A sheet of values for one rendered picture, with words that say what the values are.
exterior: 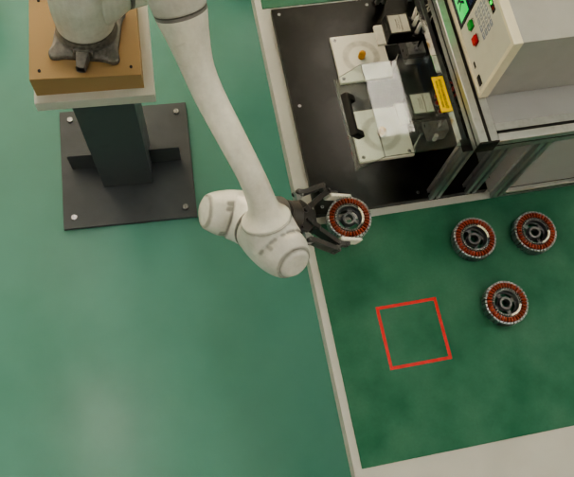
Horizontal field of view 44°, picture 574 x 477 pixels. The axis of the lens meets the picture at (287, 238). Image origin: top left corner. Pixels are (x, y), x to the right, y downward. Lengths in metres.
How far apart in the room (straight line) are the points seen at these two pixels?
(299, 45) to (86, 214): 1.06
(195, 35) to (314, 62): 0.75
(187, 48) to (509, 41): 0.63
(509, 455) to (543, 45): 0.94
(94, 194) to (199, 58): 1.40
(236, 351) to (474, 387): 0.97
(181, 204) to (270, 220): 1.27
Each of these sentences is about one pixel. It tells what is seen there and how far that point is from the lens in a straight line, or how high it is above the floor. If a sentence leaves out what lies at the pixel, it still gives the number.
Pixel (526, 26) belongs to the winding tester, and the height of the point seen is 1.32.
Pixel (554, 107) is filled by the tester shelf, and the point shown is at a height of 1.11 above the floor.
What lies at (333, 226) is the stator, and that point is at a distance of 1.74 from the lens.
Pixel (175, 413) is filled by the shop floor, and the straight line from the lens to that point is 2.47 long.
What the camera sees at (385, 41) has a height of 0.88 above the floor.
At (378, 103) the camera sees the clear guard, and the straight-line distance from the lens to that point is 1.64.
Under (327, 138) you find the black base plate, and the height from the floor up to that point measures 0.77.
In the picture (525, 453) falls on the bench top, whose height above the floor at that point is 0.75.
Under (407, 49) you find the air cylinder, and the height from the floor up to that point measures 0.82.
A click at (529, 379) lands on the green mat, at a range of 1.87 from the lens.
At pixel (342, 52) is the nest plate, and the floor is 0.78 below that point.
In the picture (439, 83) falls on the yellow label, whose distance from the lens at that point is 1.71.
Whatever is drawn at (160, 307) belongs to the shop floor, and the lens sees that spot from 2.54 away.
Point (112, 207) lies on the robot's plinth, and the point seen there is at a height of 0.02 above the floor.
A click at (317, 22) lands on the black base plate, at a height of 0.77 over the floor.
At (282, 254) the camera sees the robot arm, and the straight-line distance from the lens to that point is 1.38.
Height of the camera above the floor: 2.45
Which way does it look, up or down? 70 degrees down
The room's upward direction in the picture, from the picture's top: 14 degrees clockwise
